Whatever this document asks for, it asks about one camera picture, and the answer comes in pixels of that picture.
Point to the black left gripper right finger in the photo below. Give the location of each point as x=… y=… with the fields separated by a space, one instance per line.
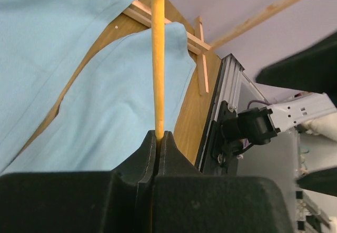
x=185 y=200

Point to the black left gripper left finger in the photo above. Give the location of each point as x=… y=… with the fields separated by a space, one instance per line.
x=88 y=201

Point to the light blue trousers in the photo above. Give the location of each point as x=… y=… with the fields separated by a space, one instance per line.
x=107 y=111

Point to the yellow plastic hanger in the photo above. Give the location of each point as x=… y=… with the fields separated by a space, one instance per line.
x=158 y=51

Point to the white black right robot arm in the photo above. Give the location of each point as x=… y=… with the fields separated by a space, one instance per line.
x=312 y=70

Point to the aluminium front frame rail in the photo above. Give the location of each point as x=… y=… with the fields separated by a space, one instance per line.
x=230 y=83

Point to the wooden clothes rack frame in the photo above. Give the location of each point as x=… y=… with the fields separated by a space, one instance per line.
x=263 y=31

